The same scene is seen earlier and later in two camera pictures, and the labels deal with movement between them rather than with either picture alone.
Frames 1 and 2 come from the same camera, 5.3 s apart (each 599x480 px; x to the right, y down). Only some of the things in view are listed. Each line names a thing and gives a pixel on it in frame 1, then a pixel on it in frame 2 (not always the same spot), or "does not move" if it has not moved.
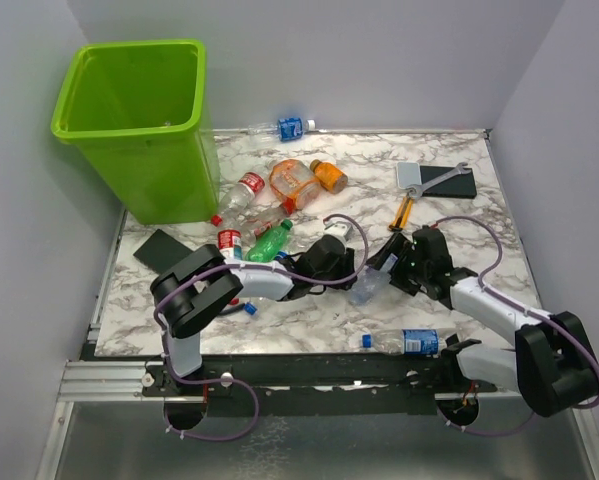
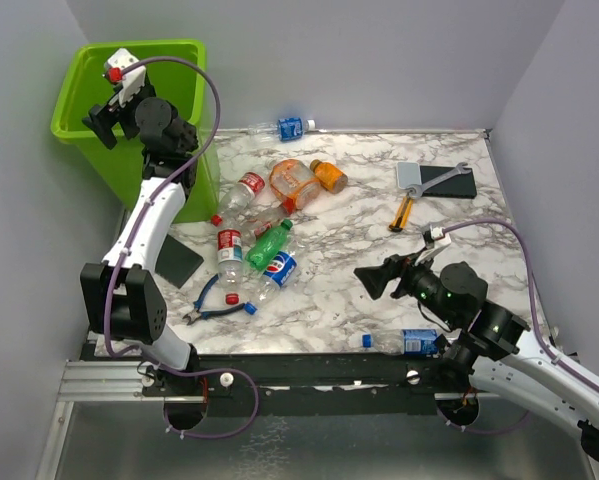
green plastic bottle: (269, 243) does not move
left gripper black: (346, 264) to (100, 119)
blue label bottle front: (408, 341) does not move
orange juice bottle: (330, 176) does not move
